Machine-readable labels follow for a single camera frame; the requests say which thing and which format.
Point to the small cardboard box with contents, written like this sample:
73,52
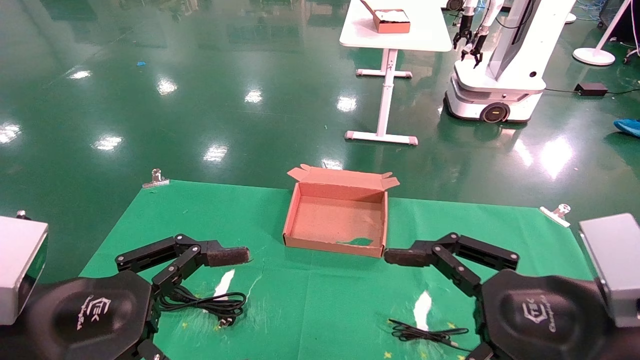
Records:
392,21

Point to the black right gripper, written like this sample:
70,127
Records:
545,320

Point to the black power adapter brick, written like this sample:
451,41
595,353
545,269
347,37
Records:
591,89

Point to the open brown cardboard box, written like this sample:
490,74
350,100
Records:
337,220

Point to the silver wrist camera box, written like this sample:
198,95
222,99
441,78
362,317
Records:
17,265
612,260

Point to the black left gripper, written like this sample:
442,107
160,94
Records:
95,320

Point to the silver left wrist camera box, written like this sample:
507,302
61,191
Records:
17,265

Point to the green table cloth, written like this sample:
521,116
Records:
320,300

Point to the white wheeled background robot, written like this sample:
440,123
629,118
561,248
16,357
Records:
500,85

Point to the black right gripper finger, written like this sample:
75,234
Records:
405,256

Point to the white height-adjustable table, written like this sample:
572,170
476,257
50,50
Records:
400,30

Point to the blue shoe cover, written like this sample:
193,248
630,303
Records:
629,126

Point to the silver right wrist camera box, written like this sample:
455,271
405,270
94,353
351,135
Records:
612,260

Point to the white floor stand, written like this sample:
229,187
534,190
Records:
595,55

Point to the background robot arm with gripper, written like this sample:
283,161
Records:
479,42
464,30

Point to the metal binder clip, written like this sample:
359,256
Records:
156,180
556,215

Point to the black wheeled equipment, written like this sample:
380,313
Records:
625,22

